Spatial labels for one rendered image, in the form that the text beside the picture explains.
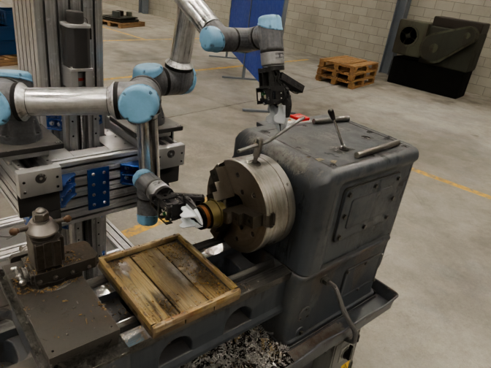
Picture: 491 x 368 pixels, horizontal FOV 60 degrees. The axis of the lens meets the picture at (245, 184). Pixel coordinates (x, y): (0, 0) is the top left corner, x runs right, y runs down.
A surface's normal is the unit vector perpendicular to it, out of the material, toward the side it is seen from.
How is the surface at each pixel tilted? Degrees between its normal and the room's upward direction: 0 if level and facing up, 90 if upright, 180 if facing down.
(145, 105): 89
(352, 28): 90
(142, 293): 0
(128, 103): 89
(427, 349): 0
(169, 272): 0
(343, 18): 90
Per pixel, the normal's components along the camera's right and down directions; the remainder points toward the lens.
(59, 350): 0.13, -0.89
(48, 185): 0.65, 0.40
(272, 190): 0.55, -0.30
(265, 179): 0.46, -0.51
